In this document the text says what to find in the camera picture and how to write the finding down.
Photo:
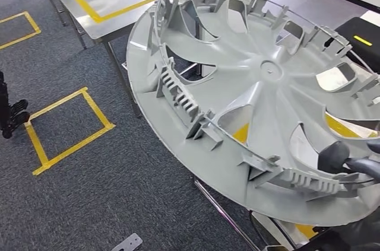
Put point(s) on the black robot left foot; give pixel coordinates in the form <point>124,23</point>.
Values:
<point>128,243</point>

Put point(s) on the grey plastic wheel hubcap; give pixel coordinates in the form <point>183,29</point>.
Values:
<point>267,96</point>

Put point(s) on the black humanoid robot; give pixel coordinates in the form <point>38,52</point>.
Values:
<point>4,107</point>

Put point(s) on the black hard case yellow label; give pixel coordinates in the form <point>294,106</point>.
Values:
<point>356,52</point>

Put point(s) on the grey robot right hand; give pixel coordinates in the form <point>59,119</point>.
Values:
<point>334,159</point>

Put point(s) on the yellow floor tape line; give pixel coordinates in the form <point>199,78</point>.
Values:
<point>74,147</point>

